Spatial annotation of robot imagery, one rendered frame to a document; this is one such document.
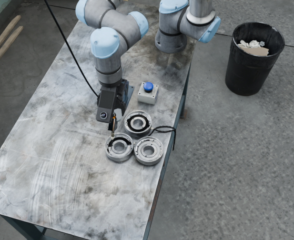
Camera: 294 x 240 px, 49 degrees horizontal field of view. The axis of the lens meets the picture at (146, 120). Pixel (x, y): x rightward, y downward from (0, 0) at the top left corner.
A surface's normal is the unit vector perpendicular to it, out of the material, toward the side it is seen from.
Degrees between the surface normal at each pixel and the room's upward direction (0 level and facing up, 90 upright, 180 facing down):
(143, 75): 0
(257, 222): 0
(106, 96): 32
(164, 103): 0
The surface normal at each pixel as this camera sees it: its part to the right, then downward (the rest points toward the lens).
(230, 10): 0.00, -0.58
